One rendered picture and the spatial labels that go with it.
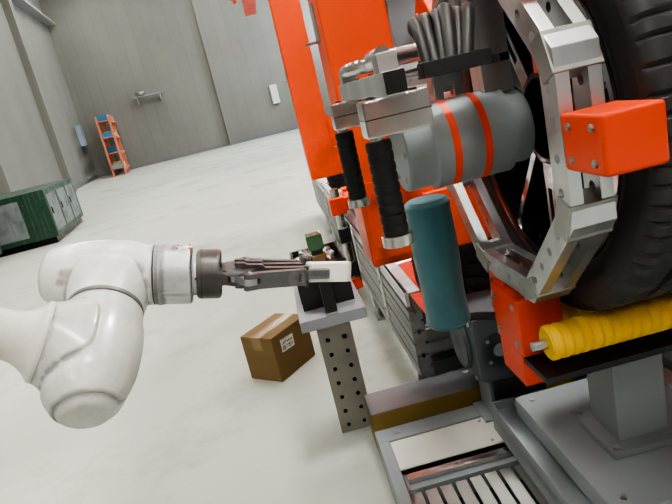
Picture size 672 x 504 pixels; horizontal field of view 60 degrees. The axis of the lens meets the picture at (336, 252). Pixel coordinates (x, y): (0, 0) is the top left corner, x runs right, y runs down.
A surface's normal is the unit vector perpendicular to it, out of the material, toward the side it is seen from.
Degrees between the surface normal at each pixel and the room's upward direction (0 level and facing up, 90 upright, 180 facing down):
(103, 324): 45
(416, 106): 90
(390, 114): 90
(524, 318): 90
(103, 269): 36
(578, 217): 90
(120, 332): 62
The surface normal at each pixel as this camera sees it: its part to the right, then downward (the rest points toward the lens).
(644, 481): -0.22, -0.94
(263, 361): -0.54, 0.34
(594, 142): -0.97, 0.25
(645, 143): 0.12, 0.24
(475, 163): 0.22, 0.72
